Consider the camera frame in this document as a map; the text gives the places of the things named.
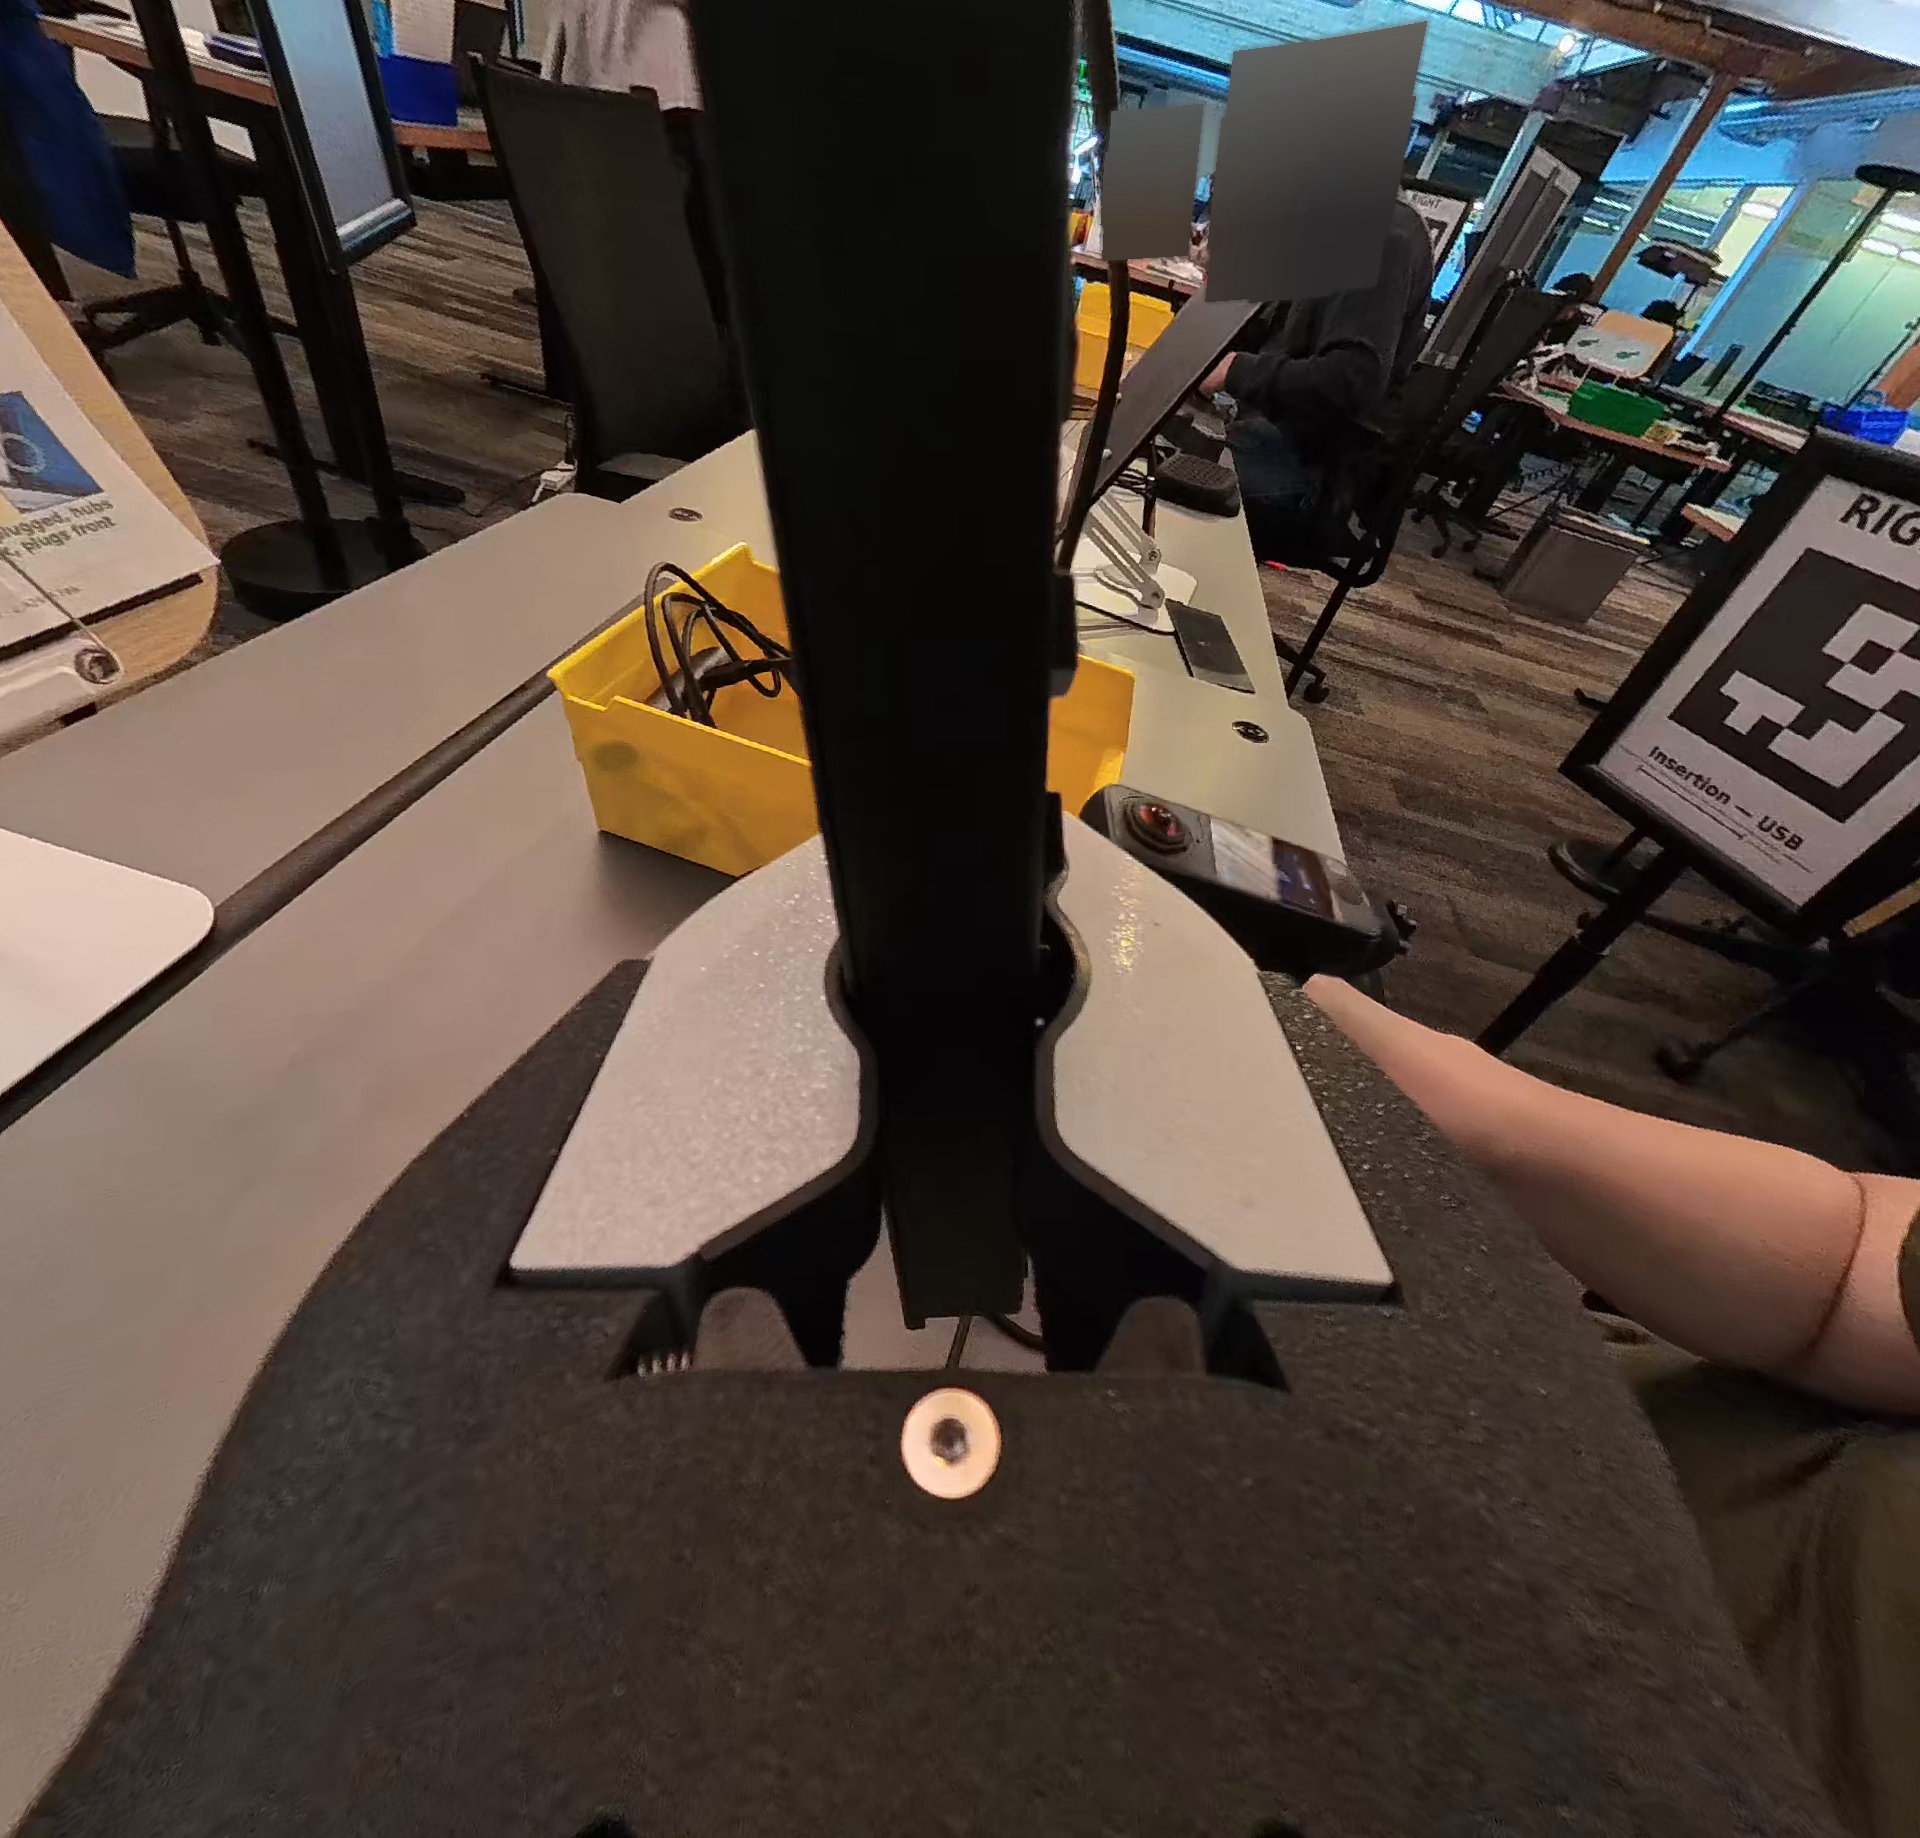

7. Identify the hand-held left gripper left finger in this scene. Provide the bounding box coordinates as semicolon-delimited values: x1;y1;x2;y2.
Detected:
509;833;882;1298

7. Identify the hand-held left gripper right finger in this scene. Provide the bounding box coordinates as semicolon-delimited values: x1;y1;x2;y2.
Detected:
1033;816;1402;1301

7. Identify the yellow plastic bin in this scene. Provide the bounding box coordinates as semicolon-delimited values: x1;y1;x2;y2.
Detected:
547;546;1137;879
1072;285;1177;403

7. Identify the thick black cable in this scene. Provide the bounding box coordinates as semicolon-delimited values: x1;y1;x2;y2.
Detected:
642;563;800;729

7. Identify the black usb hub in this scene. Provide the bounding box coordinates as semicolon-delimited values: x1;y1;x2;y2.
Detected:
667;0;1126;1334

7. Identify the person's right forearm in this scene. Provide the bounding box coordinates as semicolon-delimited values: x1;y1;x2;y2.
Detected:
1300;973;1920;1416

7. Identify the grey storage crate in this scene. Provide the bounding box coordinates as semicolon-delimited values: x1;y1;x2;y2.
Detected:
1500;507;1641;627

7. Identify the black-framed marker sign stand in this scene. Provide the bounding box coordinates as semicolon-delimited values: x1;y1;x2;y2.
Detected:
1477;432;1920;1079

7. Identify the black office chair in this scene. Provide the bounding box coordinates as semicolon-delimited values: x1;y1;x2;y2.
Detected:
473;54;751;502
1282;282;1566;704

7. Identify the white stand base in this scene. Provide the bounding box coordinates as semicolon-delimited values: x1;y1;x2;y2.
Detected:
0;826;217;1100

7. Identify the blue jacket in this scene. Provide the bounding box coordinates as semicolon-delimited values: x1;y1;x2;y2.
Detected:
0;0;141;283

